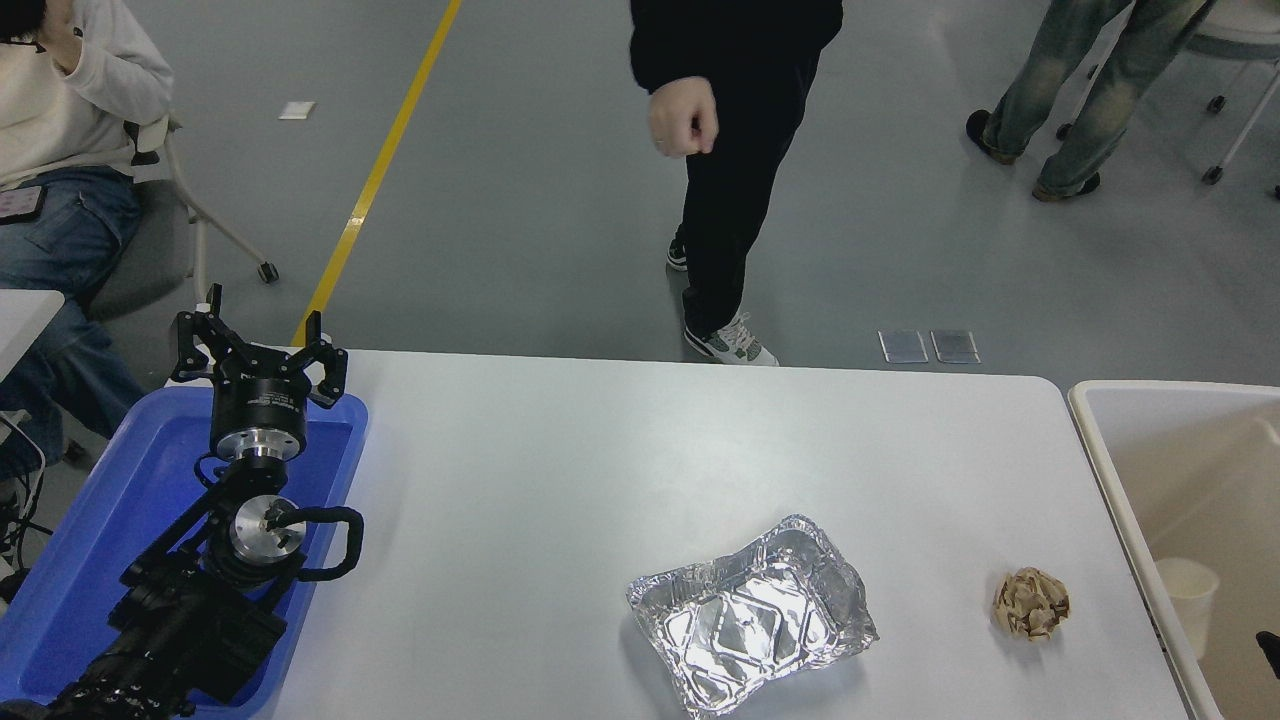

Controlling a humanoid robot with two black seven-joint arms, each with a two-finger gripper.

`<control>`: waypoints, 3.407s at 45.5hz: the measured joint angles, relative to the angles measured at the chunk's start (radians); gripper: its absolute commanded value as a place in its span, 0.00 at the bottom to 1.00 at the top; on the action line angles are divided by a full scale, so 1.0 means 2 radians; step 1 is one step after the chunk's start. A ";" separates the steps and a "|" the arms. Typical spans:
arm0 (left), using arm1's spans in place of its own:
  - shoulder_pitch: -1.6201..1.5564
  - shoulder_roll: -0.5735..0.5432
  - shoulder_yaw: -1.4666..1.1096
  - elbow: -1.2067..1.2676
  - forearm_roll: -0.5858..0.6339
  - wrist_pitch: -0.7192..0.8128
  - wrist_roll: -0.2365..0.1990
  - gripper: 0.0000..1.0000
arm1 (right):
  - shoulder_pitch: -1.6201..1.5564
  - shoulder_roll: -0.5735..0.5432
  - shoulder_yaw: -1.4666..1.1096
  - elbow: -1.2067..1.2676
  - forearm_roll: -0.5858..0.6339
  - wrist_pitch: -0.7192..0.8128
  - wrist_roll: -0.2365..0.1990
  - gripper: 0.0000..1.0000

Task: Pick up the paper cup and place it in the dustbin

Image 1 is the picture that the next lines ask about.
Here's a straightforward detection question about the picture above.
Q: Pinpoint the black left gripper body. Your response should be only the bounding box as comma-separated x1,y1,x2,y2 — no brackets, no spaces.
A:
210,348,309,437

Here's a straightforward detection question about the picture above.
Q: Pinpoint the white paper cup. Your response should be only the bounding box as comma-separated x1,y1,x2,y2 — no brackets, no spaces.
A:
1155,557,1221,656

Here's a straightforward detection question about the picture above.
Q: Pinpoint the seated person's hand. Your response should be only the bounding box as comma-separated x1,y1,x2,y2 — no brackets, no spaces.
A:
35,0,83,69

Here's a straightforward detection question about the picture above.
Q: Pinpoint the standing person's right hand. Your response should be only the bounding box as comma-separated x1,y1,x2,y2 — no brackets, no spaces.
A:
647,78,719,159

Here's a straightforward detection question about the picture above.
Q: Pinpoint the grey office chair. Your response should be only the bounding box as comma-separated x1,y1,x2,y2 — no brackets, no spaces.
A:
80,115,281,321

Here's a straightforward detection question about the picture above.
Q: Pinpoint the small white side table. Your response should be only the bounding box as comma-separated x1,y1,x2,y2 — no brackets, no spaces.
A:
0,289,65,381

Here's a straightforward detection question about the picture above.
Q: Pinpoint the blue plastic tray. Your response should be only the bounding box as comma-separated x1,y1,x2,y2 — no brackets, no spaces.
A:
0,385,369,711

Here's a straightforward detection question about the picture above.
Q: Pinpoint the seated person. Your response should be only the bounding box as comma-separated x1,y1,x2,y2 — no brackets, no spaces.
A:
0,0,176,481

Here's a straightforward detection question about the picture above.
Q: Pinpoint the standing person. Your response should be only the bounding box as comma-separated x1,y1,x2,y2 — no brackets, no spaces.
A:
628,0,844,367

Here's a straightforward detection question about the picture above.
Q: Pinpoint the crumpled silver foil tray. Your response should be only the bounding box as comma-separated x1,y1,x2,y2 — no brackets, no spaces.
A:
627,515,880,719

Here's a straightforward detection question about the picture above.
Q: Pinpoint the crumpled tan paper ball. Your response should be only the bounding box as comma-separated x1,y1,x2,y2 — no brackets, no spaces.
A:
993,567,1072,643

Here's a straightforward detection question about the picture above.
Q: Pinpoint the walking person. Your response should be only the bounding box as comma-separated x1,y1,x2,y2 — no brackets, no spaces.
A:
965,0,1216,203

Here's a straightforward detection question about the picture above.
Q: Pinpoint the large pale bin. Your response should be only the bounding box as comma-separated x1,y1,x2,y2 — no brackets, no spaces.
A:
1067,379,1280,720

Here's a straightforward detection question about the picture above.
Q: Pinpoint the white wheeled chair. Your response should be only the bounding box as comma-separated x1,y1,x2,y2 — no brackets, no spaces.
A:
1055,0,1280,201

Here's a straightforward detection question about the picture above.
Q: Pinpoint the thin black cable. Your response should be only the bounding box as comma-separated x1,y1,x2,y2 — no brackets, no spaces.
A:
0,412,53,561

